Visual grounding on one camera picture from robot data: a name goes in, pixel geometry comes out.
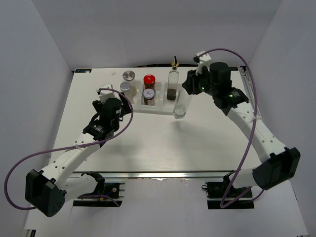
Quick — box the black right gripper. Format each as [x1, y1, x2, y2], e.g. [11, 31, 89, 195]
[181, 65, 218, 97]

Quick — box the clear glass oil bottle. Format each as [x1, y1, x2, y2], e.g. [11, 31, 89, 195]
[173, 89, 192, 119]

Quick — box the glass bottle with dark sauce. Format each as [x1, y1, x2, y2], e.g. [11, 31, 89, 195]
[167, 56, 179, 101]

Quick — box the red-cap brown sauce bottle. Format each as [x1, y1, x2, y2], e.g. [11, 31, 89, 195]
[143, 74, 156, 91]

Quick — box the white-lid dark spice jar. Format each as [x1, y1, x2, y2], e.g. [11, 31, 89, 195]
[143, 88, 155, 106]

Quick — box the white blue-label silver-lid shaker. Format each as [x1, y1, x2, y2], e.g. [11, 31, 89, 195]
[120, 81, 134, 104]

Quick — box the beige powder silver-lid jar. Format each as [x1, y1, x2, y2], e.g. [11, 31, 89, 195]
[122, 70, 137, 97]

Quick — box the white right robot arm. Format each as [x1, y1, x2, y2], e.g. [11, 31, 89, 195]
[182, 62, 301, 197]

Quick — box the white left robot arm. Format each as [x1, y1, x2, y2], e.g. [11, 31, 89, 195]
[25, 94, 132, 217]

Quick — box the white three-compartment plastic tray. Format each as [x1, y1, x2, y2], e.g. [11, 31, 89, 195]
[118, 80, 176, 116]

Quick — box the left blue corner sticker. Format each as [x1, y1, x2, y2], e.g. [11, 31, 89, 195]
[75, 69, 92, 74]

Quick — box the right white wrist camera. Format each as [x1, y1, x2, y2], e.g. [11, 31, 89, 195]
[193, 51, 212, 76]

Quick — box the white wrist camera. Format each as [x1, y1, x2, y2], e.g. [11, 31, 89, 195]
[96, 83, 116, 105]
[193, 51, 212, 76]

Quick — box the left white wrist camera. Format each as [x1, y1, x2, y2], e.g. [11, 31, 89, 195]
[96, 83, 116, 105]

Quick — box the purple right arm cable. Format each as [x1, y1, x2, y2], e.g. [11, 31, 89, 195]
[195, 48, 264, 209]

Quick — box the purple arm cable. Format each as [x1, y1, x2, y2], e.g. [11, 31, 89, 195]
[195, 48, 264, 209]
[3, 88, 134, 210]

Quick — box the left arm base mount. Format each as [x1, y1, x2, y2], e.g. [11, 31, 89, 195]
[73, 171, 125, 207]

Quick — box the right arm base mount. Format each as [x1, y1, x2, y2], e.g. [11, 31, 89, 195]
[201, 171, 254, 210]

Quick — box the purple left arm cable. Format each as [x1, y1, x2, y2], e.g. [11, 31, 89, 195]
[3, 88, 134, 210]

